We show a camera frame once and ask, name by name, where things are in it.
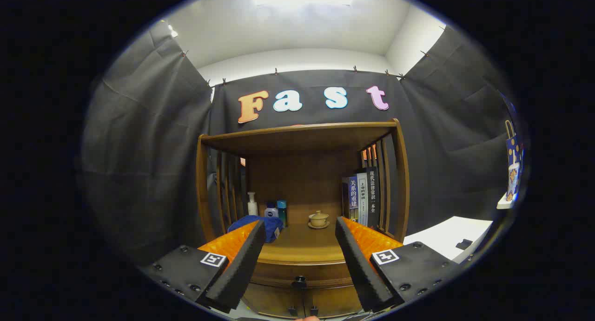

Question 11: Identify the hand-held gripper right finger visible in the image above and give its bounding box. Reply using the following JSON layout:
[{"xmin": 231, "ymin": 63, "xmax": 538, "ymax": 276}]
[{"xmin": 335, "ymin": 216, "xmax": 461, "ymax": 312}]

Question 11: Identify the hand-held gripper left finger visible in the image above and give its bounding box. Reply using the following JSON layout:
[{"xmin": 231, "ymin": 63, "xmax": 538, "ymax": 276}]
[{"xmin": 139, "ymin": 219, "xmax": 267, "ymax": 314}]

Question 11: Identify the wooden drawer with black knob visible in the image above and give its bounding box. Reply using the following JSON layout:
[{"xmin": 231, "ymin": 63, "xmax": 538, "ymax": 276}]
[{"xmin": 250, "ymin": 261, "xmax": 356, "ymax": 290}]

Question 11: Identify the wooden countertop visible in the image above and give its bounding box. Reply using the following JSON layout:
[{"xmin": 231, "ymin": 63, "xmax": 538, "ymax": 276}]
[{"xmin": 223, "ymin": 221, "xmax": 393, "ymax": 266}]

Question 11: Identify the wooden cabinet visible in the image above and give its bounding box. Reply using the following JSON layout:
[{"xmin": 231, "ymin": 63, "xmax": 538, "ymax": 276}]
[{"xmin": 195, "ymin": 118, "xmax": 410, "ymax": 319}]

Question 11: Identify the blue folded towel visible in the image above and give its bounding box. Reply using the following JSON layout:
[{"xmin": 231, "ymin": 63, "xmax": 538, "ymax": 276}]
[{"xmin": 227, "ymin": 215, "xmax": 284, "ymax": 243}]

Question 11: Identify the beige lidded teacup with saucer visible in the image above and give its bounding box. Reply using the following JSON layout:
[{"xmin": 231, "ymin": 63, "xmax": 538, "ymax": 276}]
[{"xmin": 308, "ymin": 210, "xmax": 331, "ymax": 229}]

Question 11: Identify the white spine book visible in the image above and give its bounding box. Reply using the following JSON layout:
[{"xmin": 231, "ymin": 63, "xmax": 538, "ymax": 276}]
[{"xmin": 357, "ymin": 172, "xmax": 369, "ymax": 226}]

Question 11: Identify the black spine book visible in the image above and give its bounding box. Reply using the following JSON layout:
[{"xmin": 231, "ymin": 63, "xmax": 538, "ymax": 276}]
[{"xmin": 366, "ymin": 167, "xmax": 380, "ymax": 229}]

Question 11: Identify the white table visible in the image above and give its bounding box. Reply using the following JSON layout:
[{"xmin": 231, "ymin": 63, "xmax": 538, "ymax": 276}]
[{"xmin": 403, "ymin": 216, "xmax": 493, "ymax": 263}]

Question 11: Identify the black backdrop cloth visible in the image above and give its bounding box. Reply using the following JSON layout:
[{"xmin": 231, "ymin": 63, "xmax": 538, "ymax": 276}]
[{"xmin": 81, "ymin": 19, "xmax": 523, "ymax": 266}]

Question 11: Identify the blue patterned gift bag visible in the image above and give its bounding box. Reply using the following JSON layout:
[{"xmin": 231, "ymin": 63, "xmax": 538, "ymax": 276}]
[{"xmin": 501, "ymin": 93, "xmax": 526, "ymax": 203}]

